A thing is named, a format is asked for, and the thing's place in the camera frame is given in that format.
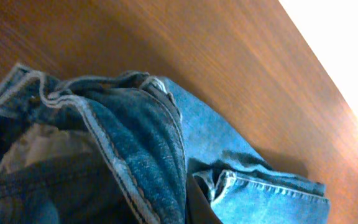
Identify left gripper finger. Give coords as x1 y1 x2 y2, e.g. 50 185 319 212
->
186 174 222 224

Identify blue denim jeans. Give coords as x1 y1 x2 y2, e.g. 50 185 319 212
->
0 64 330 223

